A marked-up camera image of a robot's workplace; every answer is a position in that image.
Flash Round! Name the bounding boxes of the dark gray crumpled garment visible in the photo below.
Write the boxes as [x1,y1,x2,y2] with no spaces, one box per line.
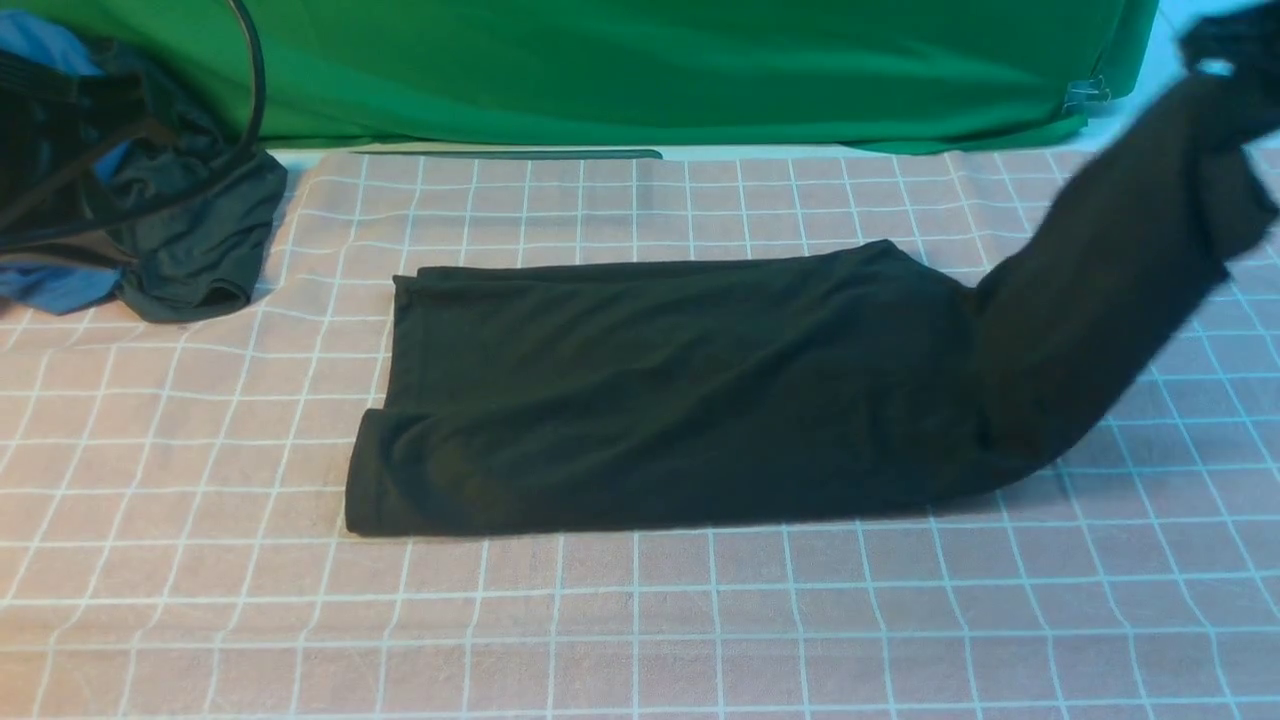
[87,38,288,324]

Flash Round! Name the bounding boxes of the pink white-grid tablecloth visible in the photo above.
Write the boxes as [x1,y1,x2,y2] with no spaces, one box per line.
[1,151,1277,719]

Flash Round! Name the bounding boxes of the green backdrop cloth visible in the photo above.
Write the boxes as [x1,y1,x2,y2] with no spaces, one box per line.
[0,0,1158,158]

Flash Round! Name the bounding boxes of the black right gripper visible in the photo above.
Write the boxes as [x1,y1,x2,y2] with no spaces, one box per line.
[1178,1,1279,145]

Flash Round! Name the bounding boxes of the blue garment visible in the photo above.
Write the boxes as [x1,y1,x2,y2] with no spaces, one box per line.
[1,9,122,316]

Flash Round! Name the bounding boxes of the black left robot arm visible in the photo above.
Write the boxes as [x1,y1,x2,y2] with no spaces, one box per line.
[1,51,154,268]

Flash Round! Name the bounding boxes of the dark gray long-sleeve top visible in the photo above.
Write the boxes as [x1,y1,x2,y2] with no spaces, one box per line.
[346,68,1277,537]

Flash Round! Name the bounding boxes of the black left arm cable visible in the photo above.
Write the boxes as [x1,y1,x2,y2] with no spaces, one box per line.
[0,0,268,251]

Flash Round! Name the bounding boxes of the metal binder clip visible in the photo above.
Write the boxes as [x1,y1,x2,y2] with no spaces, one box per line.
[1062,76,1112,114]

